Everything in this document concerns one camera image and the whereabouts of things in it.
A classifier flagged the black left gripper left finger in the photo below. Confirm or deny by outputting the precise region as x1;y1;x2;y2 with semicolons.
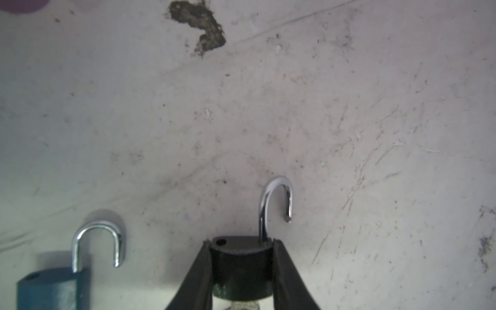
166;240;213;310

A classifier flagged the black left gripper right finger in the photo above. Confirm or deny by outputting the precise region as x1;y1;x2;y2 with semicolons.
272;240;320;310

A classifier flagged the silver key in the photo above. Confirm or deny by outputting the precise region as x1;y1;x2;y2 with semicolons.
229;300;260;310

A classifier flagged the black padlock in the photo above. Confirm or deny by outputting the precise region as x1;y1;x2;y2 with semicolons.
211;176;293;302

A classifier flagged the blue padlock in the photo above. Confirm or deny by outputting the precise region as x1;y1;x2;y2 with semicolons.
16;220;125;309

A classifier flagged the purple pink toy shovel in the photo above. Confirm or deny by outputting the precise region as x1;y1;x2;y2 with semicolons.
0;0;50;14

